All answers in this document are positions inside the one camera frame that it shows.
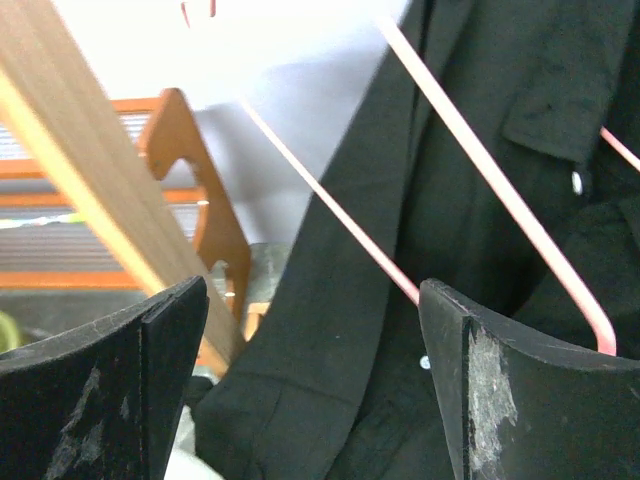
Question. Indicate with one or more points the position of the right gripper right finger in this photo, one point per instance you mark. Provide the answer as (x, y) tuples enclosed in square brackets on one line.
[(518, 404)]

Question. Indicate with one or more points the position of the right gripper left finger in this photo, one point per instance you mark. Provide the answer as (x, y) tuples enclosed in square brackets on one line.
[(103, 400)]

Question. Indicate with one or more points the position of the pink wire hanger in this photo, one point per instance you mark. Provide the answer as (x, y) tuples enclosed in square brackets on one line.
[(487, 167)]

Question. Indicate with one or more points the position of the white shirt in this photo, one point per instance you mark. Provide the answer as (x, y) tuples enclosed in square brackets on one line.
[(183, 462)]

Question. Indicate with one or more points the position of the black shirt front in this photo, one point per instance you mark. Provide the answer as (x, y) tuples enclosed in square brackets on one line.
[(331, 386)]

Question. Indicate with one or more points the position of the pink hanger of black shirt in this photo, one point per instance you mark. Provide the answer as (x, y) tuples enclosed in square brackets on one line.
[(620, 148)]

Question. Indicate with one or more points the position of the green plastic laundry basket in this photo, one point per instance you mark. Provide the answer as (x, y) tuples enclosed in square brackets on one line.
[(10, 333)]

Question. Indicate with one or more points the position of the green white marker pen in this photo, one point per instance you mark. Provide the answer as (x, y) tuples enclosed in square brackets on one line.
[(71, 218)]

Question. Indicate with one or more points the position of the wooden shoe rack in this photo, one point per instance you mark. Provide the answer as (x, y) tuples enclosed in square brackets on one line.
[(72, 257)]

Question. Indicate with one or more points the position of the wooden clothes rack frame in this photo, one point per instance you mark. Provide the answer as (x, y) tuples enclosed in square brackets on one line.
[(52, 103)]

